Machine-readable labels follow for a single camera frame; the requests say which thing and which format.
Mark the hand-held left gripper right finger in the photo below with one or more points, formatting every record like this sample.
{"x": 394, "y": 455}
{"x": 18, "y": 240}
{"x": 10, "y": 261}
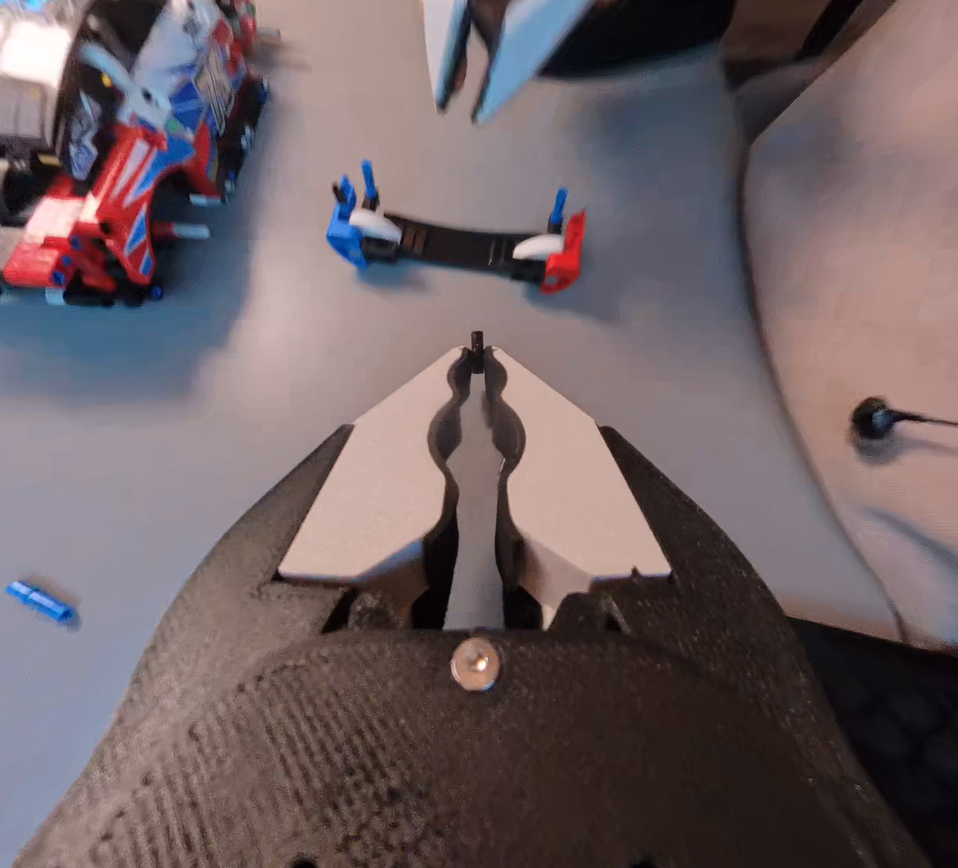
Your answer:
{"x": 584, "y": 501}

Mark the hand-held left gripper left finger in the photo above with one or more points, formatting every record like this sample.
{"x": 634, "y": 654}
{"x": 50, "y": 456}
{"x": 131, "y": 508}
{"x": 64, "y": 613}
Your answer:
{"x": 374, "y": 493}

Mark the black lego pin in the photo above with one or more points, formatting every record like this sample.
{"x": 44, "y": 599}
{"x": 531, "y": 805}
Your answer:
{"x": 477, "y": 348}

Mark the black lego bumper assembly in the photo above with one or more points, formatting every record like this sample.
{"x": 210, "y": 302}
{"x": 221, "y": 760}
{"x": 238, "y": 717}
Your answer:
{"x": 464, "y": 246}

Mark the red blue lego car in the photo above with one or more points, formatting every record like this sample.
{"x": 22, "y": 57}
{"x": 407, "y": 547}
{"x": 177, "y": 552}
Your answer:
{"x": 127, "y": 134}

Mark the blue lego pin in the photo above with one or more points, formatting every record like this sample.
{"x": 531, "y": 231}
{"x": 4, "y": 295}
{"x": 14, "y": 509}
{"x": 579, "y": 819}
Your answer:
{"x": 41, "y": 602}

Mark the person's beige hoodie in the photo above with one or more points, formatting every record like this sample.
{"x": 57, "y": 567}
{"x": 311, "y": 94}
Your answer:
{"x": 861, "y": 246}

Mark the dark textured cloth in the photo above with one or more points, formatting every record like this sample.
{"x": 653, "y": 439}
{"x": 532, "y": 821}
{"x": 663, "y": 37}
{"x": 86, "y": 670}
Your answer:
{"x": 898, "y": 718}

